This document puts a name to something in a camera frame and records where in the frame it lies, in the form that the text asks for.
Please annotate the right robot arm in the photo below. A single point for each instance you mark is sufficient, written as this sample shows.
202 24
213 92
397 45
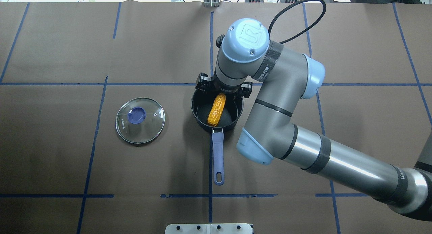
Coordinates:
287 76

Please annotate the right arm camera mount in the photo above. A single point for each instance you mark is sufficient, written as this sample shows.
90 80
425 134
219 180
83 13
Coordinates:
219 40

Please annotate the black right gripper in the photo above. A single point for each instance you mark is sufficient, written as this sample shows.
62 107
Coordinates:
204 82

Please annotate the glass lid blue knob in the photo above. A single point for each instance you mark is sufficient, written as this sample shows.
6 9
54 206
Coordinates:
140 121

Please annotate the yellow corn cob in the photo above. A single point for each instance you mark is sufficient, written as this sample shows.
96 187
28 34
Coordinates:
216 110

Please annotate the dark blue saucepan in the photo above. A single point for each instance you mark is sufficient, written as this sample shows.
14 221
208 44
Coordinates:
201 105

